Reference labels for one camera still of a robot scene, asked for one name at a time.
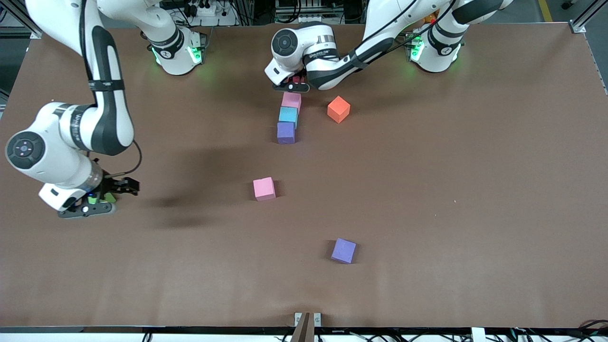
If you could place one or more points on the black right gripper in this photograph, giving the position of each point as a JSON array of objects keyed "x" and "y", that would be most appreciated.
[{"x": 112, "y": 185}]

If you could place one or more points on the green foam cube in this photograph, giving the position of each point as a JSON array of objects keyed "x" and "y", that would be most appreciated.
[{"x": 110, "y": 198}]

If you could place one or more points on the purple foam cube with dents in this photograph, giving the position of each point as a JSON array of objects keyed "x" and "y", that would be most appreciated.
[{"x": 285, "y": 133}]

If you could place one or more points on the light blue foam cube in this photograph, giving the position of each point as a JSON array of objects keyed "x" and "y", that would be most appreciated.
[{"x": 288, "y": 115}]

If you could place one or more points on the light pink foam cube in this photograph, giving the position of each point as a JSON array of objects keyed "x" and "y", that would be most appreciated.
[
  {"x": 291, "y": 100},
  {"x": 264, "y": 188}
]

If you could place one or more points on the dark pink foam cube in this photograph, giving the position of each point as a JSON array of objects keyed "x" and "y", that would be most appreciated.
[{"x": 296, "y": 79}]

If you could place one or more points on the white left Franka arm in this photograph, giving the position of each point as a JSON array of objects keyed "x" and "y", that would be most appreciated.
[{"x": 323, "y": 52}]

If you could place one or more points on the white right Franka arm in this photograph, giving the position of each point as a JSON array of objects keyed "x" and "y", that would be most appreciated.
[{"x": 52, "y": 161}]

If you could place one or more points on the brown table mat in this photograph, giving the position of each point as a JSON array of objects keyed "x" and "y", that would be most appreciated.
[{"x": 142, "y": 266}]

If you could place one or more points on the white power strip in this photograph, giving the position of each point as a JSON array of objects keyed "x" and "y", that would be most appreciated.
[{"x": 213, "y": 19}]

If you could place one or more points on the orange foam cube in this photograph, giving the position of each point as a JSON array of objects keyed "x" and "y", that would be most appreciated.
[{"x": 338, "y": 109}]

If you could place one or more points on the smooth purple foam cube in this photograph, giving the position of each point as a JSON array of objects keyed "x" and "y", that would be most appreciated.
[{"x": 343, "y": 251}]

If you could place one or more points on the grey equipment rack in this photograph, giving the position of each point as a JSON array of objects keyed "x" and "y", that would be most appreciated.
[{"x": 304, "y": 12}]

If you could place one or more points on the white plastic block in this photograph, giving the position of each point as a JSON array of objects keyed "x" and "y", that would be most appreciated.
[{"x": 477, "y": 335}]

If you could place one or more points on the aluminium frame profile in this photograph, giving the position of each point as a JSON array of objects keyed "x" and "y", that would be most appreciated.
[
  {"x": 19, "y": 14},
  {"x": 582, "y": 23}
]

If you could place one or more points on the brown wooden post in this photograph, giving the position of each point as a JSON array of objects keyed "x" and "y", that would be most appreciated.
[{"x": 301, "y": 330}]

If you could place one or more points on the silver mounting bracket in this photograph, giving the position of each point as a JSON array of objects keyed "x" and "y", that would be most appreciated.
[{"x": 317, "y": 319}]

